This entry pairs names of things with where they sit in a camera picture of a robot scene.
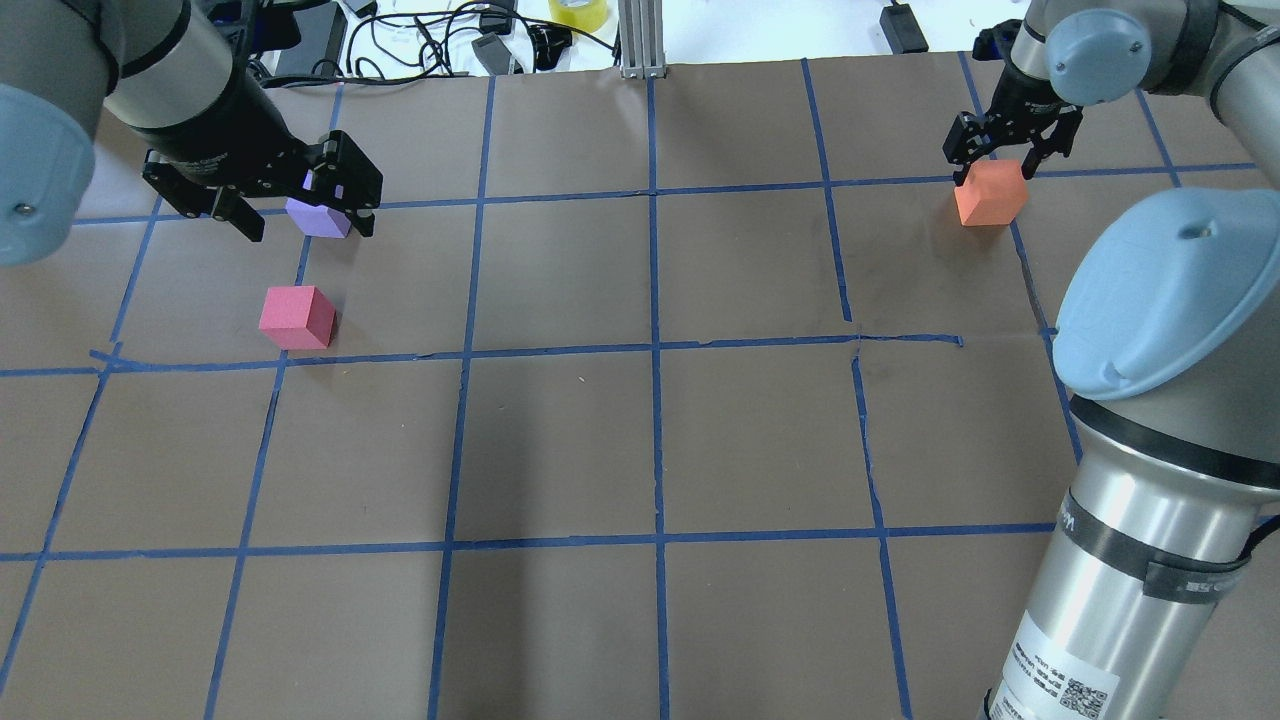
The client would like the orange foam cube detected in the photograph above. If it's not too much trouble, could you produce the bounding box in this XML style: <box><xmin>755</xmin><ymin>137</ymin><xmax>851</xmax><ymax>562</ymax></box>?
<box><xmin>954</xmin><ymin>159</ymin><xmax>1030</xmax><ymax>227</ymax></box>

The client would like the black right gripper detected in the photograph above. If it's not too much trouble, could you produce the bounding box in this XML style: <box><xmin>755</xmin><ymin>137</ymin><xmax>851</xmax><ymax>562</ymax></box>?
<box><xmin>942</xmin><ymin>63</ymin><xmax>1083</xmax><ymax>187</ymax></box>

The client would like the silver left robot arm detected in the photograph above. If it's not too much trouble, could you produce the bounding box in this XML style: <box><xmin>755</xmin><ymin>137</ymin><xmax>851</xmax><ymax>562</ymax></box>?
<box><xmin>1</xmin><ymin>1</ymin><xmax>384</xmax><ymax>266</ymax></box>

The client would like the pink foam cube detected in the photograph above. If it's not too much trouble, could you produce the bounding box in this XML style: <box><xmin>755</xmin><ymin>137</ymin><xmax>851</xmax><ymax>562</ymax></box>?
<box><xmin>259</xmin><ymin>284</ymin><xmax>337</xmax><ymax>351</ymax></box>

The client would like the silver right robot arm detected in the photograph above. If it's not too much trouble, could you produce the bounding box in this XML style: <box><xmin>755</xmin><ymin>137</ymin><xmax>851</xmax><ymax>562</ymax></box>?
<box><xmin>943</xmin><ymin>1</ymin><xmax>1279</xmax><ymax>719</ymax></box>

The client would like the black power adapter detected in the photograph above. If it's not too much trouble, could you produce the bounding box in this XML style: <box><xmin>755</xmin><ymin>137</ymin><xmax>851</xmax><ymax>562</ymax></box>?
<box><xmin>878</xmin><ymin>1</ymin><xmax>931</xmax><ymax>55</ymax></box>

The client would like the purple foam cube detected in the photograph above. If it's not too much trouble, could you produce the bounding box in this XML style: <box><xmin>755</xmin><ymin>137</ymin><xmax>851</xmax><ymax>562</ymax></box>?
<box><xmin>285</xmin><ymin>199</ymin><xmax>352</xmax><ymax>240</ymax></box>

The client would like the aluminium frame post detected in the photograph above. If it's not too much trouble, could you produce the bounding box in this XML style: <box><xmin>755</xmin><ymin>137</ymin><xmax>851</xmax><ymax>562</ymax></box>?
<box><xmin>617</xmin><ymin>0</ymin><xmax>668</xmax><ymax>79</ymax></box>

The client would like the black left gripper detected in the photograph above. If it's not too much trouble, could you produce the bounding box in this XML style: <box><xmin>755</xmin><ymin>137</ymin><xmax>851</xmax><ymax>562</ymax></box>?
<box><xmin>141</xmin><ymin>76</ymin><xmax>384</xmax><ymax>243</ymax></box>

